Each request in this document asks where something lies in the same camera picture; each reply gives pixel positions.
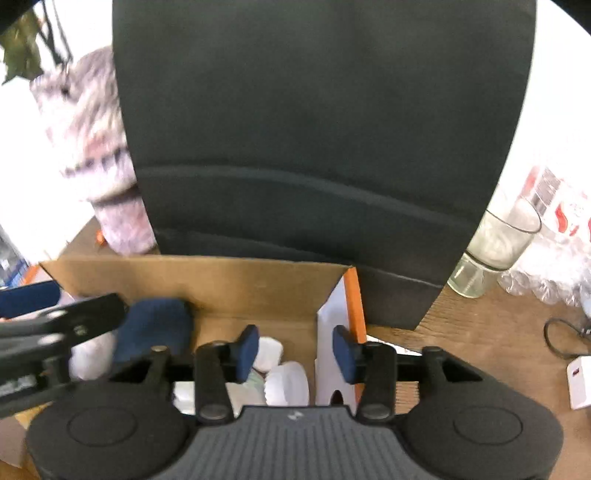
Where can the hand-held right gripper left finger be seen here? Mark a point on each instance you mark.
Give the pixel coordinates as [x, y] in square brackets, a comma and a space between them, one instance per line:
[247, 353]

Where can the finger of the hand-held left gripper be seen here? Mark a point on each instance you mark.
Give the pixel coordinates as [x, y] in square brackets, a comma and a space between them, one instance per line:
[92, 316]
[27, 297]

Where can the shrink-wrapped water bottle pack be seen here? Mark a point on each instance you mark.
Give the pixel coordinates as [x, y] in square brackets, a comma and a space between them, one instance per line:
[558, 230]

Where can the pink mottled vase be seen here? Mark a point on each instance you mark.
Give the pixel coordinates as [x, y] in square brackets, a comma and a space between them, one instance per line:
[97, 152]

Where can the clear glass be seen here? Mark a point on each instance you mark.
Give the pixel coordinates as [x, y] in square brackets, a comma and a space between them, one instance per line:
[494, 249]

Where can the red cardboard box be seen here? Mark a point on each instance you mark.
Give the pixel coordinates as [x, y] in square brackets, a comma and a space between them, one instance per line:
[207, 281]

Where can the iridescent bubble wrap bag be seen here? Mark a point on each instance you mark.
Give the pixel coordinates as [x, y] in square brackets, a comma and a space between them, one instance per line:
[92, 355]

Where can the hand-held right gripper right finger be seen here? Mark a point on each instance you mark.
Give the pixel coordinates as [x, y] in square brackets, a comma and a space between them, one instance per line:
[344, 355]

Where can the dark blue cloth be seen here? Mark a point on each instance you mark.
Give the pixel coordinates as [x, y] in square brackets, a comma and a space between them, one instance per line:
[152, 327]

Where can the white round jar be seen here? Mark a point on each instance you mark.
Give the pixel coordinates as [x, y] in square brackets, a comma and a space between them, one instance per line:
[268, 353]

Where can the white power adapter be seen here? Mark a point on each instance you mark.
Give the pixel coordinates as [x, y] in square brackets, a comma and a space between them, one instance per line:
[581, 383]

